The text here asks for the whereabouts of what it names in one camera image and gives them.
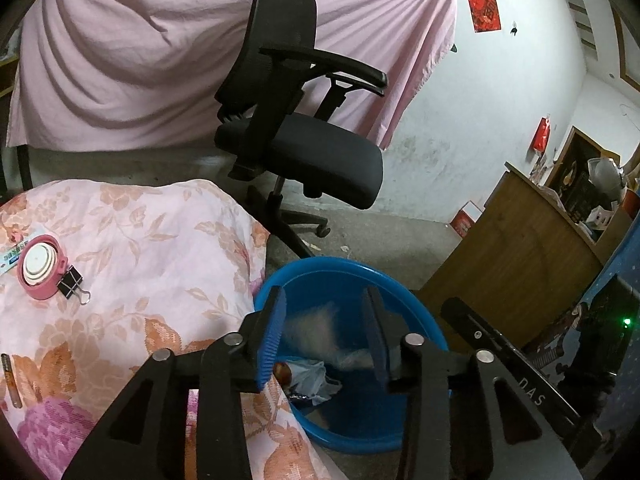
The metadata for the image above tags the black binder clip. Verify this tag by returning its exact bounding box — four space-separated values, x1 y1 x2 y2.
56 266 91 306

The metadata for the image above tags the crushed red paper cup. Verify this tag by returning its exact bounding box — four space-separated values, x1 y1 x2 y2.
272 362 292 390

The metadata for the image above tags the grey face mask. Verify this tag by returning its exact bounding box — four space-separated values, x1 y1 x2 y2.
286 360 342 406

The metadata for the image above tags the white blue yellow tube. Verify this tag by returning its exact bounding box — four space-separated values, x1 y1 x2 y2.
282 304 374 372

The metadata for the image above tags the brown wooden cabinet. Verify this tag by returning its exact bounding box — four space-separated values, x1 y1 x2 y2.
418 128 631 348

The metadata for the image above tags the small brown glass vial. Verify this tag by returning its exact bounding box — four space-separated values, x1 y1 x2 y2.
1 353 23 408

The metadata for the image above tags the blue plastic basin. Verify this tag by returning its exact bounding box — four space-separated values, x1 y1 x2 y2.
255 257 448 454

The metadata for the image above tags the floral pink tablecloth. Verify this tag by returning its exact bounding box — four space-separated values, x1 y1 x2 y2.
0 178 352 480

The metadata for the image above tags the red box on floor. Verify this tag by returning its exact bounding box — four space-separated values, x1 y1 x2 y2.
449 200 484 238

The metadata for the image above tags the pink collapsible cup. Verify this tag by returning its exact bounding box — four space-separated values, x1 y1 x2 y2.
16 234 68 300

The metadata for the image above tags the blue white flat packet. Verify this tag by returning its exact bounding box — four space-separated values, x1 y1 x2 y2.
0 229 43 275

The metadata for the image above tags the red hanging ornament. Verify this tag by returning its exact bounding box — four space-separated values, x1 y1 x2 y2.
530 117 550 154

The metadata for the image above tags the black office chair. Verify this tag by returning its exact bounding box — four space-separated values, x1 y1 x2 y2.
214 0 387 258

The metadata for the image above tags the pink hanging sheet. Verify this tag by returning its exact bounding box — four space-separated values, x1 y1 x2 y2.
6 0 457 152

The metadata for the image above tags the red wall decoration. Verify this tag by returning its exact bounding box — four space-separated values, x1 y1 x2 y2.
468 0 501 32

